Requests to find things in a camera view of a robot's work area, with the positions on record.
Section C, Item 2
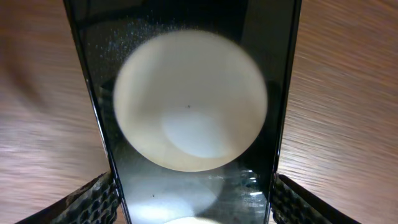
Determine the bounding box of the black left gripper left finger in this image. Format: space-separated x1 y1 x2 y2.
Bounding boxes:
17 171 120 224

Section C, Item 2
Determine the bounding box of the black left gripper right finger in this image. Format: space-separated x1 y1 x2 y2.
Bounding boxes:
271 174 359 224

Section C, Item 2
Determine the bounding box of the black smartphone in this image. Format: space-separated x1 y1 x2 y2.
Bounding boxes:
63 0 302 223

